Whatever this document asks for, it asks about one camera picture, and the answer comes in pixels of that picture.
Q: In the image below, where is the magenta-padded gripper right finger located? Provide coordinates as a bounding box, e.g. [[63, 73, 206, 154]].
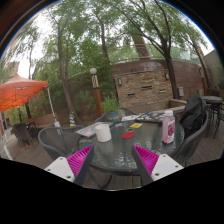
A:
[[130, 143, 185, 187]]

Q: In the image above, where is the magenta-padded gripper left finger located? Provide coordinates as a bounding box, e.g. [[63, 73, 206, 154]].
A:
[[44, 144, 96, 187]]

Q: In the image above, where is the pink juice bottle white cap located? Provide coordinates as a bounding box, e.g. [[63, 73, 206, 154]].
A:
[[161, 109, 176, 145]]

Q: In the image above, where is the flat round red coaster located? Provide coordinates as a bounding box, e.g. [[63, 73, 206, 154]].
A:
[[121, 131, 136, 140]]

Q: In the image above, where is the silver laptop with stickers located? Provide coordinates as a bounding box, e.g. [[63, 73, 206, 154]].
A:
[[75, 121, 114, 139]]

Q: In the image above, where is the white textured cup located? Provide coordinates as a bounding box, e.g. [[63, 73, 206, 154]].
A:
[[95, 123, 112, 143]]

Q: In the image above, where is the blue yellow striped bollard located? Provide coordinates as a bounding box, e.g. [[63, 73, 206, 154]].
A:
[[68, 111, 77, 128]]

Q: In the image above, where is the black laptop with stickers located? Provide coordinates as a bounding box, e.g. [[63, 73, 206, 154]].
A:
[[134, 112, 165, 124]]

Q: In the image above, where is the white sticker sheet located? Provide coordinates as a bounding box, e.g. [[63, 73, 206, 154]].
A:
[[120, 114, 139, 122]]

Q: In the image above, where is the potted green plant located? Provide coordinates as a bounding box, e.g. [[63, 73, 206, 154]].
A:
[[100, 96, 122, 123]]

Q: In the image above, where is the black jacket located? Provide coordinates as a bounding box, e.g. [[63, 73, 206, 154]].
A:
[[179, 94, 208, 139]]

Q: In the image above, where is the round dark side table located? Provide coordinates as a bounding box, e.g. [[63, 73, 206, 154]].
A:
[[201, 95, 224, 105]]

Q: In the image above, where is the orange canopy tent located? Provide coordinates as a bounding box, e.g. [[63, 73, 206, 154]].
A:
[[0, 73, 49, 113]]

